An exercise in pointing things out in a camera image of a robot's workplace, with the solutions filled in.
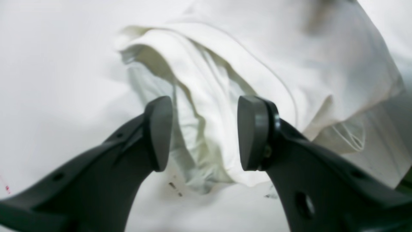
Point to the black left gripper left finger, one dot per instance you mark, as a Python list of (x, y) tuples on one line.
[(94, 192)]

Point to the white printed T-shirt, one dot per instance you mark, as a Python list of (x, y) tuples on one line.
[(322, 62)]

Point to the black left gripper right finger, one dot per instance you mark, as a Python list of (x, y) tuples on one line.
[(318, 189)]

